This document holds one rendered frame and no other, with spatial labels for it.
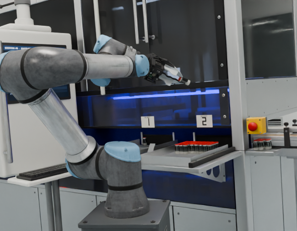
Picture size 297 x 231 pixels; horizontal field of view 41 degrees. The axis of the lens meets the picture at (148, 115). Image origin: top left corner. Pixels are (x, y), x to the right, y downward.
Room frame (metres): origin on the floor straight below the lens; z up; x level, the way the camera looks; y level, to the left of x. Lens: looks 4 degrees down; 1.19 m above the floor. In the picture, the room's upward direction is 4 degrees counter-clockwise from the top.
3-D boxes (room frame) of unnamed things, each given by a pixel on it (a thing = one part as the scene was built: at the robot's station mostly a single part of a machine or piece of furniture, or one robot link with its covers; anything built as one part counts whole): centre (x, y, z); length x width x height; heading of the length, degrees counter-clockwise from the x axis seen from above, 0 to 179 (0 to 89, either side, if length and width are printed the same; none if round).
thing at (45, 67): (1.23, 0.15, 1.27); 0.49 x 0.11 x 0.12; 150
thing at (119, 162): (1.31, 0.10, 0.96); 0.13 x 0.12 x 0.14; 60
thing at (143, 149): (2.04, 0.06, 0.90); 0.34 x 0.26 x 0.04; 144
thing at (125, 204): (1.31, 0.09, 0.84); 0.15 x 0.15 x 0.10
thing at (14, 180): (2.06, 0.53, 0.79); 0.45 x 0.28 x 0.03; 137
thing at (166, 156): (1.74, -0.15, 0.90); 0.34 x 0.26 x 0.04; 143
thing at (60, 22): (2.55, 0.59, 1.51); 0.49 x 0.01 x 0.59; 54
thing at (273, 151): (1.81, -0.52, 0.87); 0.14 x 0.13 x 0.02; 144
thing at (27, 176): (2.02, 0.48, 0.82); 0.40 x 0.14 x 0.02; 137
